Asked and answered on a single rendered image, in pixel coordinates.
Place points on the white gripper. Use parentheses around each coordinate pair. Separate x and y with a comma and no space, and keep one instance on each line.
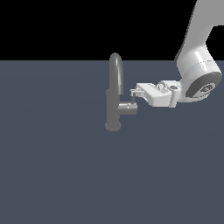
(159,94)

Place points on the grey faucet body with spout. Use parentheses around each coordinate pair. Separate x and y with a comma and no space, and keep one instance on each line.
(113,96)

